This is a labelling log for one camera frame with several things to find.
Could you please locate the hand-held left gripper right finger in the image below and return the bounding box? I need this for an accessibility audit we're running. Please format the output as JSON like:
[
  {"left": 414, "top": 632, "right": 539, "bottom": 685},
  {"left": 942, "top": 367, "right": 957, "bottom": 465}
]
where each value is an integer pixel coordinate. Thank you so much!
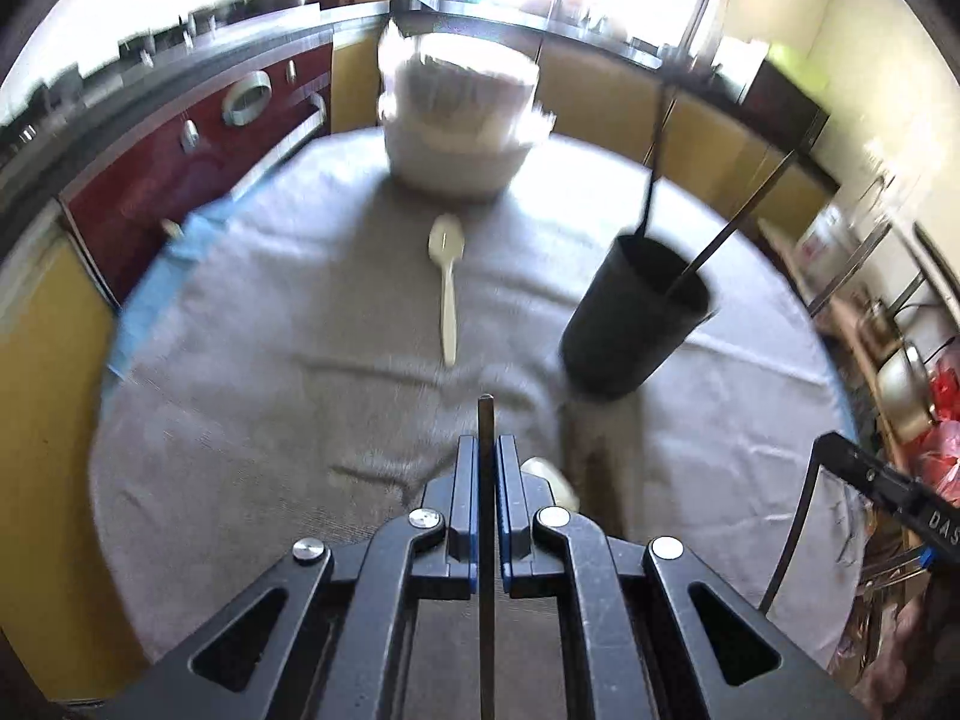
[{"left": 495, "top": 435, "right": 871, "bottom": 720}]

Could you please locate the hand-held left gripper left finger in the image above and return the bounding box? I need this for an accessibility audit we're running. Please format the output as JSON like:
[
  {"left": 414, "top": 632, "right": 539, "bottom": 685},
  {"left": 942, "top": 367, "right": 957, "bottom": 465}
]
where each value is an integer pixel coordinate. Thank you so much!
[{"left": 97, "top": 435, "right": 481, "bottom": 720}]

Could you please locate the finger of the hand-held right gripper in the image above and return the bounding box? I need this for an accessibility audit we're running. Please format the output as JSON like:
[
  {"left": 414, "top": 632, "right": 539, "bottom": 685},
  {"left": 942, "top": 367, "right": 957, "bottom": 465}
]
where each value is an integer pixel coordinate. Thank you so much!
[{"left": 814, "top": 431, "right": 925, "bottom": 520}]

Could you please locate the black utensil cup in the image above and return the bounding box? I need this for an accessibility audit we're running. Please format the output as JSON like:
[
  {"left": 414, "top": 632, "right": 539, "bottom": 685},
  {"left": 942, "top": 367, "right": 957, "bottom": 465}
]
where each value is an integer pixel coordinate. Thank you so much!
[{"left": 559, "top": 232, "right": 718, "bottom": 401}]

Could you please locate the cream plastic spoon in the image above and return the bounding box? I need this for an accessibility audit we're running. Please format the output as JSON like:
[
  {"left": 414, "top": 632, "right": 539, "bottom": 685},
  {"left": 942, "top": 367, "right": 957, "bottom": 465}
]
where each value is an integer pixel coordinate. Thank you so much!
[
  {"left": 427, "top": 213, "right": 468, "bottom": 369},
  {"left": 521, "top": 456, "right": 581, "bottom": 513}
]

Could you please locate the red plastic bag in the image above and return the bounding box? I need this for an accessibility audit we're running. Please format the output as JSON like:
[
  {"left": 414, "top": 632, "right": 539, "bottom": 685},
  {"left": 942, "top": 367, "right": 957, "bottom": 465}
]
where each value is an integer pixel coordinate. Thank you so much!
[{"left": 910, "top": 360, "right": 960, "bottom": 505}]

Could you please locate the steel pot with lid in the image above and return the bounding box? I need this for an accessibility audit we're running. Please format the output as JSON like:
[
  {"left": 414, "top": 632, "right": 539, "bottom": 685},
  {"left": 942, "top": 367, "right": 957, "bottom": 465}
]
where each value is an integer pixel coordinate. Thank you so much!
[{"left": 873, "top": 340, "right": 938, "bottom": 446}]

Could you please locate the grey tablecloth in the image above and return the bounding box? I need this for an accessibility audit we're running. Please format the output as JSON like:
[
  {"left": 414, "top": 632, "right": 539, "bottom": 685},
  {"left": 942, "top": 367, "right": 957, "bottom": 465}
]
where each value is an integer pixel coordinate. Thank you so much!
[{"left": 90, "top": 126, "right": 863, "bottom": 662}]

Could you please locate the metal shelf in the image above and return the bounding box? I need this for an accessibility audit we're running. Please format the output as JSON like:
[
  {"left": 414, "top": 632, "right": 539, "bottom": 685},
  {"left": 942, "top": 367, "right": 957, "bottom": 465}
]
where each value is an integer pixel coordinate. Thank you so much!
[{"left": 806, "top": 172, "right": 960, "bottom": 335}]

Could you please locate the black plastic fork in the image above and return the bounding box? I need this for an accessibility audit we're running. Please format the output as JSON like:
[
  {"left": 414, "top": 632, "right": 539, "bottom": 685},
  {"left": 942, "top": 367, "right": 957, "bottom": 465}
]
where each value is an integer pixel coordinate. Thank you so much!
[{"left": 636, "top": 79, "right": 680, "bottom": 241}]

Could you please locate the wrapped stack of white bowls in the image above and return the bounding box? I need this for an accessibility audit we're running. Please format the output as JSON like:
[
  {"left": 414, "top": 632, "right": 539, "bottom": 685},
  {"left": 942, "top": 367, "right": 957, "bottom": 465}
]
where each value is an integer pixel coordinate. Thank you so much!
[{"left": 376, "top": 18, "right": 558, "bottom": 200}]

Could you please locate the microwave oven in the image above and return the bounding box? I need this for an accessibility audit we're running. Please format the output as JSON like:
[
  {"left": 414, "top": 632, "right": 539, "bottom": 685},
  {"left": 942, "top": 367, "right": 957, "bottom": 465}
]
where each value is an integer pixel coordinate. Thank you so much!
[{"left": 739, "top": 52, "right": 832, "bottom": 148}]

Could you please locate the yellow base cabinet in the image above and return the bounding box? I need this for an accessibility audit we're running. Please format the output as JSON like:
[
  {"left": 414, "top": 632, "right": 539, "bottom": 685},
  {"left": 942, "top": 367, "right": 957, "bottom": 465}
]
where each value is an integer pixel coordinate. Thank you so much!
[
  {"left": 0, "top": 202, "right": 143, "bottom": 702},
  {"left": 330, "top": 19, "right": 839, "bottom": 260}
]

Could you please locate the red built-in oven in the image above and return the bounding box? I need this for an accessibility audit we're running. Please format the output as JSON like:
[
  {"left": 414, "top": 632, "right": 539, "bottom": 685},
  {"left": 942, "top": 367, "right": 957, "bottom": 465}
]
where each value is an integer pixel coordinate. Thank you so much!
[{"left": 60, "top": 41, "right": 335, "bottom": 310}]

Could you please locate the black kitchen countertop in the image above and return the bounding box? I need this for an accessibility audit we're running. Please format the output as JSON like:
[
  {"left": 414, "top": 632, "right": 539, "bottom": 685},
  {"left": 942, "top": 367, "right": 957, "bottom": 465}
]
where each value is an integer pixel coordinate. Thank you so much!
[{"left": 0, "top": 0, "right": 833, "bottom": 188}]

